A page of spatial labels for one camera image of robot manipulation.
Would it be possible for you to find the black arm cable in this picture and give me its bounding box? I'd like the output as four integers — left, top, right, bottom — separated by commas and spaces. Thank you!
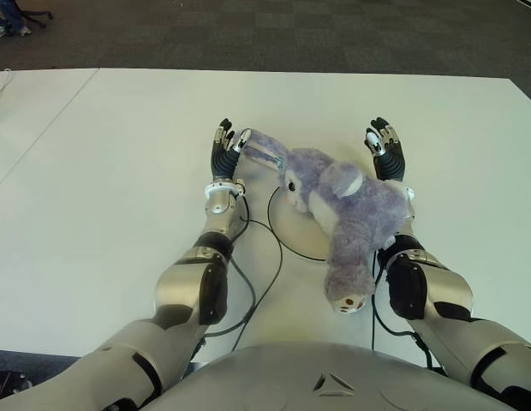
204, 194, 284, 353
369, 247, 434, 370

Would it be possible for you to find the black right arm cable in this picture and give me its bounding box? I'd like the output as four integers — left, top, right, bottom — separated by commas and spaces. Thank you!
369, 247, 434, 370

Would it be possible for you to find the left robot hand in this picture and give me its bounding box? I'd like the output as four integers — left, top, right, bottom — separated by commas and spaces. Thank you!
210, 117, 254, 183

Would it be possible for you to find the black wheeled stand base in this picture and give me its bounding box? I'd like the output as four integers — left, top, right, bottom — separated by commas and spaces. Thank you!
0, 370, 34, 402

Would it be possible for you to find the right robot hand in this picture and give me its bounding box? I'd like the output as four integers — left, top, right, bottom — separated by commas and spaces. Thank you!
364, 116, 407, 183

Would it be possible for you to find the black office chair base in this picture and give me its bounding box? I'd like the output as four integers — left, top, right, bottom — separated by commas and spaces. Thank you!
21, 7, 55, 30

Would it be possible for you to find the person in blue jeans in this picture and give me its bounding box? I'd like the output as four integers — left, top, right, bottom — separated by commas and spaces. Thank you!
0, 0, 32, 40

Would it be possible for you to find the purple plush bunny doll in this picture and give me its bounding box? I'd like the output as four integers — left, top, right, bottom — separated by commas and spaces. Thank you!
239, 128, 417, 316

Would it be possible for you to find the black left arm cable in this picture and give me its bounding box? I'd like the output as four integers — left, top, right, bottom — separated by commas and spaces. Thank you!
204, 194, 284, 353

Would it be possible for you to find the white plate black rim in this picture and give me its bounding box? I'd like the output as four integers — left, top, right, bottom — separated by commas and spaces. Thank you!
266, 183, 335, 261

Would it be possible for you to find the silver robot torso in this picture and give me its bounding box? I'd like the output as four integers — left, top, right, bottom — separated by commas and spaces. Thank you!
162, 341, 510, 411

